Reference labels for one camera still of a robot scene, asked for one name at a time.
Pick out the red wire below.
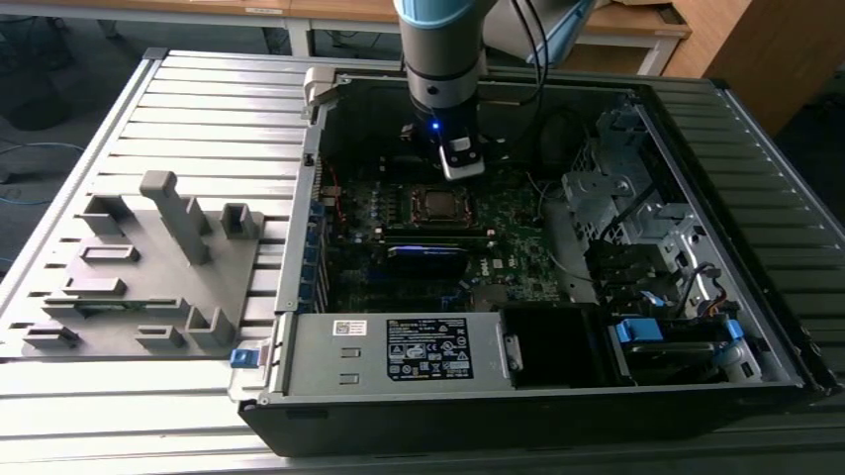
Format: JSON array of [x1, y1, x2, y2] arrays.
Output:
[[325, 156, 349, 222]]

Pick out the green RAM stick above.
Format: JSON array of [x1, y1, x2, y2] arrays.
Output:
[[72, 300, 147, 314]]

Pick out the grey parts rack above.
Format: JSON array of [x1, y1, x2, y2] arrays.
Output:
[[19, 170, 270, 360]]

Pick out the black PC case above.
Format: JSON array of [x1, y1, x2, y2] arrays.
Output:
[[227, 66, 844, 459]]

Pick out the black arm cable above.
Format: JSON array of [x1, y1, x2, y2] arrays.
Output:
[[512, 0, 550, 106]]

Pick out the blue floor cable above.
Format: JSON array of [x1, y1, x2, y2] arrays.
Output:
[[0, 141, 87, 207]]

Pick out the blue disk carrier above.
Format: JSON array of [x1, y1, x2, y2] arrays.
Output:
[[610, 318, 665, 343]]

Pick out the metal socket cover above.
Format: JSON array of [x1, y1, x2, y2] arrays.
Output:
[[407, 183, 478, 228]]

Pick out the coloured wire bundle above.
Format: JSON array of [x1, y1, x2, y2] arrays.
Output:
[[698, 291, 739, 321]]

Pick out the metal drive cage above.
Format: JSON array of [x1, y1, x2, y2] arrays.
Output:
[[560, 91, 712, 308]]

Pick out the CPU socket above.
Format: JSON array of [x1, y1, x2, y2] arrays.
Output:
[[406, 182, 481, 229]]

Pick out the chipset heatsink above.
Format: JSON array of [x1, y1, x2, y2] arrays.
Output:
[[472, 284, 512, 306]]

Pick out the wooden desk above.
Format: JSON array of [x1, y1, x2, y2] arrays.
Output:
[[0, 0, 311, 55], [290, 0, 693, 76]]

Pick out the green motherboard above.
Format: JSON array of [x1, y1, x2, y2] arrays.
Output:
[[321, 165, 582, 316]]

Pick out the silver power supply unit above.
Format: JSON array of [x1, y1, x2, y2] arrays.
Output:
[[261, 311, 518, 397]]

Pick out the silver CPU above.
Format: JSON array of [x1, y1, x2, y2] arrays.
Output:
[[423, 190, 466, 218]]

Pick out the wooden cabinet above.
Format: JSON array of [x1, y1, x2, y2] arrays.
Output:
[[664, 0, 845, 138]]

